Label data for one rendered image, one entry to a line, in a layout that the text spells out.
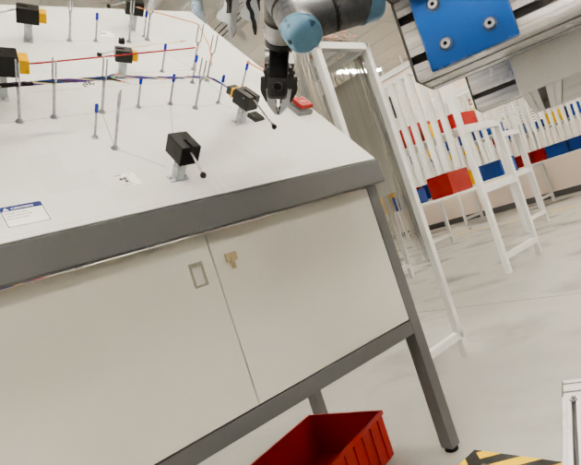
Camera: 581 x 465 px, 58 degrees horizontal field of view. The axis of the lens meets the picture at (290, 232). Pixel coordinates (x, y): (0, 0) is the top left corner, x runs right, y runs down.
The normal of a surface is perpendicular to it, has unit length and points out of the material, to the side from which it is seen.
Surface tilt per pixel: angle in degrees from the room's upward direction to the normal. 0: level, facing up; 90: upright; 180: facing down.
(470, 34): 90
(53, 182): 52
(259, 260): 90
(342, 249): 90
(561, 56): 90
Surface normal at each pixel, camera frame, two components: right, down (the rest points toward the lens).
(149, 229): 0.60, -0.20
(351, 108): -0.72, 0.22
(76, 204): 0.28, -0.75
